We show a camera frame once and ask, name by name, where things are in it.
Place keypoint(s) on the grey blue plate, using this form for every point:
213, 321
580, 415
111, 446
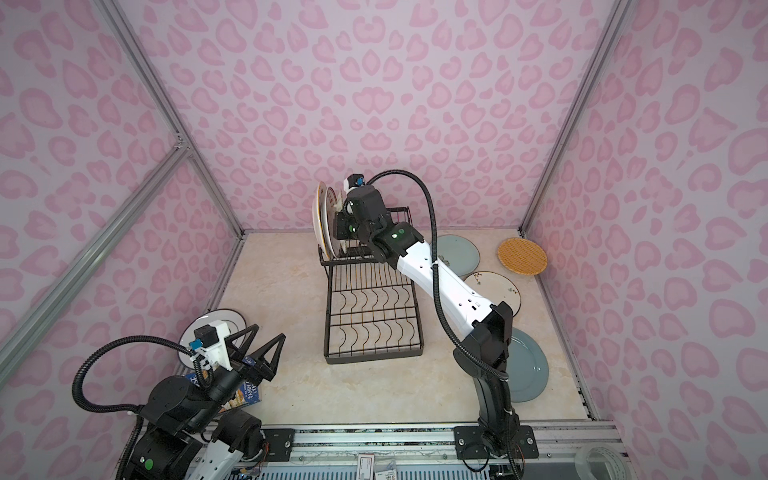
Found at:
527, 368

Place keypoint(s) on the aluminium frame right post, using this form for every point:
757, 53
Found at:
619, 16

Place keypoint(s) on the pale blue flower plate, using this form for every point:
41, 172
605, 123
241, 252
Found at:
458, 253

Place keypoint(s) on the white plate small drawings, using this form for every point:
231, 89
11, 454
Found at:
497, 288

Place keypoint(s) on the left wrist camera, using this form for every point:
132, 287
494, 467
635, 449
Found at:
207, 345

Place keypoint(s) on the white plate black rings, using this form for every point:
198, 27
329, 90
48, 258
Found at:
207, 330

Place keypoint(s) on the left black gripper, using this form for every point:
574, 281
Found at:
260, 370

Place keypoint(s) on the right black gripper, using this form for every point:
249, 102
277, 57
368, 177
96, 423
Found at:
342, 219

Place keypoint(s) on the aluminium frame left post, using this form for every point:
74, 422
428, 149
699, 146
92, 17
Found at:
128, 40

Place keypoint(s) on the orange woven tray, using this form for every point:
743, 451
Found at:
522, 256

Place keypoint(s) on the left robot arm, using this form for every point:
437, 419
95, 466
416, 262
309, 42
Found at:
180, 426

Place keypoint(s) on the green woven bamboo tray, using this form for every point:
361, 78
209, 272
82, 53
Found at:
339, 246

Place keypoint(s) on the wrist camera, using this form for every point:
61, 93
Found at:
353, 182
207, 345

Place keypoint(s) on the white tape roll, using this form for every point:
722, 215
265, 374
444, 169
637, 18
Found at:
601, 462

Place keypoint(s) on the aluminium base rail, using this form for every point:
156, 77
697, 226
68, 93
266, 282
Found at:
558, 440

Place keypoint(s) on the star plate yellow rim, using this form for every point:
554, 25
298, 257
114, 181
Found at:
317, 217

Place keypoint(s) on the aluminium frame left diagonal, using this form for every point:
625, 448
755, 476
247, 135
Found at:
39, 319

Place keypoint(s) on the aluminium frame post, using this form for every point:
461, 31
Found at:
128, 40
619, 16

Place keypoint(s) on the white plate orange sunburst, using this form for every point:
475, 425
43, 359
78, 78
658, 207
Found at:
327, 217

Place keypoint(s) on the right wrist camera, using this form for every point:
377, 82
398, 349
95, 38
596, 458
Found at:
353, 182

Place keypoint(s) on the black wire dish rack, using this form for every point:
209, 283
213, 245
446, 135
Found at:
372, 312

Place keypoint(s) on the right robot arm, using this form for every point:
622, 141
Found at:
480, 329

